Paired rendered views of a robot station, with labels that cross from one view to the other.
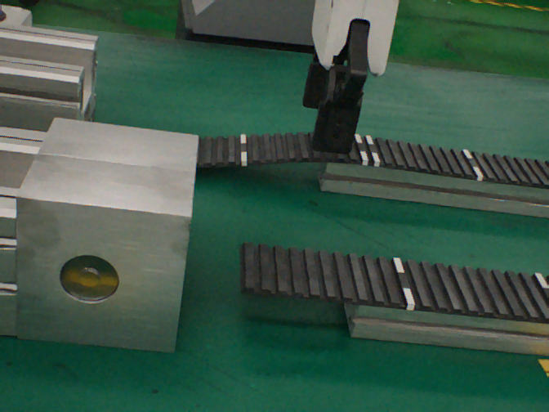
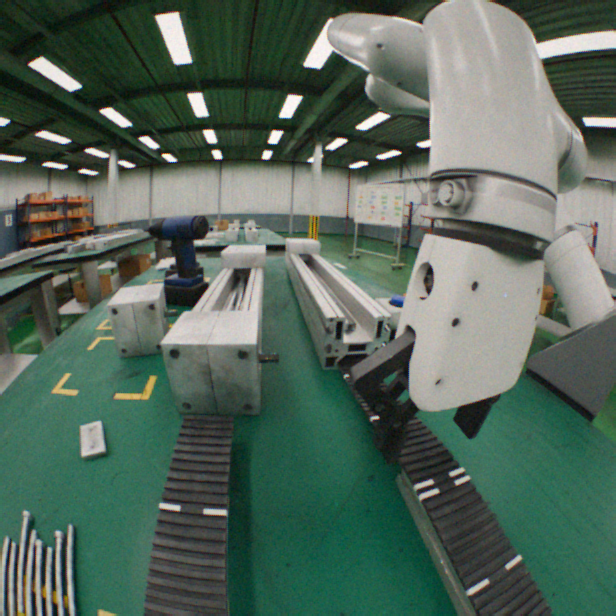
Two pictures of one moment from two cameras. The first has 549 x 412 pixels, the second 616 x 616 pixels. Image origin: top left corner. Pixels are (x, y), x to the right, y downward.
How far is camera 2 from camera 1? 52 cm
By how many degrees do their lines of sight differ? 79
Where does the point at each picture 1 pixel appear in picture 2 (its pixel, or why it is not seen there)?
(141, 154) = (223, 329)
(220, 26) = (539, 368)
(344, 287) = (181, 465)
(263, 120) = not seen: hidden behind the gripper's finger
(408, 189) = (431, 540)
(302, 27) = (581, 390)
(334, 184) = (401, 483)
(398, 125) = (552, 491)
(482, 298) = (168, 569)
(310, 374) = (154, 465)
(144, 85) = not seen: hidden behind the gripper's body
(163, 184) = (191, 335)
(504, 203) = not seen: outside the picture
